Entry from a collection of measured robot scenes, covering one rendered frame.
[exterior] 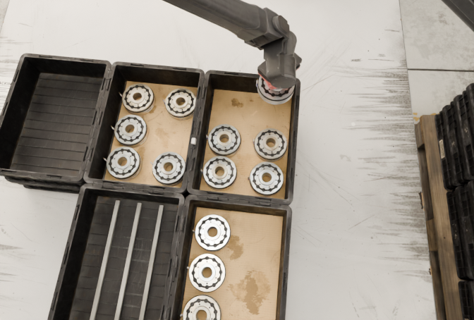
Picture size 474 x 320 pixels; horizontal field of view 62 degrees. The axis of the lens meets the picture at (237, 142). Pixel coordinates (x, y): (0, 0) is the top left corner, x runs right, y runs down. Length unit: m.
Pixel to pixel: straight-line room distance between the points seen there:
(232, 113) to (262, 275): 0.51
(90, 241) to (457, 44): 2.26
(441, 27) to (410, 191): 1.49
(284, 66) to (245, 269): 0.60
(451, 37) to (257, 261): 1.97
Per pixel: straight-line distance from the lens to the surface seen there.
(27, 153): 1.42
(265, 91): 1.09
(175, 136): 1.28
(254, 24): 0.82
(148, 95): 1.32
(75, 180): 1.21
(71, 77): 1.47
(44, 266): 1.46
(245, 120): 1.28
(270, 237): 1.19
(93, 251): 1.26
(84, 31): 1.73
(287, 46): 0.91
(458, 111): 2.03
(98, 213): 1.27
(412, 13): 2.74
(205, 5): 0.73
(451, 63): 2.63
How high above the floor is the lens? 2.01
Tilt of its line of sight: 70 degrees down
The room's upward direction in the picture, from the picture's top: 3 degrees counter-clockwise
